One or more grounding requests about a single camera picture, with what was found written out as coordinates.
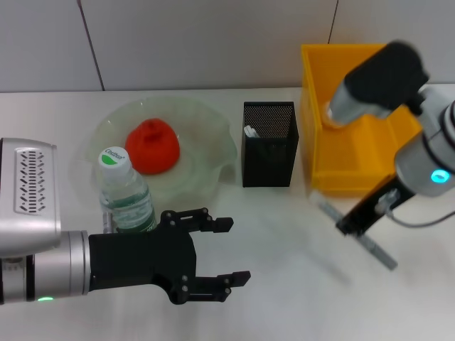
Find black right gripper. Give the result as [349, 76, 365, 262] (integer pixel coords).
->
[336, 173, 416, 237]

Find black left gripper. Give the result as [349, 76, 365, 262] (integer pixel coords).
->
[87, 207, 252, 305]

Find silver grey pen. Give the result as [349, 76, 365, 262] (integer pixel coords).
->
[318, 200, 398, 271]

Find clear green-label water bottle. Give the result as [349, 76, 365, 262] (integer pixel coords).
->
[96, 145, 158, 234]

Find white paper ball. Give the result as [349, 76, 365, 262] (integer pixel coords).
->
[321, 101, 338, 129]

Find red tomato-shaped object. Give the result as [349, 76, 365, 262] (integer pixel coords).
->
[124, 119, 181, 175]

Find black mesh pen holder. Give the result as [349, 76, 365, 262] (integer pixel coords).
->
[242, 102, 300, 188]

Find translucent wavy fruit plate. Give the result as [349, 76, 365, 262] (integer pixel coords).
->
[76, 97, 237, 210]

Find yellow plastic bin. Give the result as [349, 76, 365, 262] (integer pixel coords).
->
[300, 43, 425, 196]

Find right arm cable with plug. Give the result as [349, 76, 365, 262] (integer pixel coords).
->
[377, 190, 455, 228]

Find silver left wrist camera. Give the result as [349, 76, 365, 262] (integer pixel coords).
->
[0, 137, 63, 257]

